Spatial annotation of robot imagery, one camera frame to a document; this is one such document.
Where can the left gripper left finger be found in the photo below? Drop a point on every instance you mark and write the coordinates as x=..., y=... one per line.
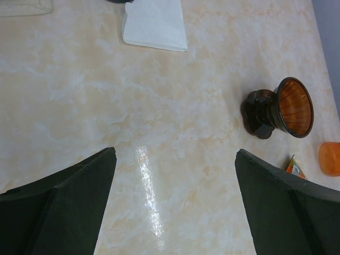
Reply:
x=61, y=213

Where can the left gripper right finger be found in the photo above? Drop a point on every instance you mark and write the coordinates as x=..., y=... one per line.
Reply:
x=287, y=214

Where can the brown coffee dripper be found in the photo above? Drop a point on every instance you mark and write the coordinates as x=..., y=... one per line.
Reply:
x=288, y=108

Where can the white paper coffee filters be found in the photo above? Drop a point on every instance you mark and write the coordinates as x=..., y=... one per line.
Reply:
x=155, y=24

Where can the red glass coffee server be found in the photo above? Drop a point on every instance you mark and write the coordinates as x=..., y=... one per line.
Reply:
x=120, y=1

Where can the orange snack packet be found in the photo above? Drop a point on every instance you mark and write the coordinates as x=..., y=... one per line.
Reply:
x=295, y=169

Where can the beige canvas tote bag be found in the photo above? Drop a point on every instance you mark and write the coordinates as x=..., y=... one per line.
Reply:
x=10, y=8

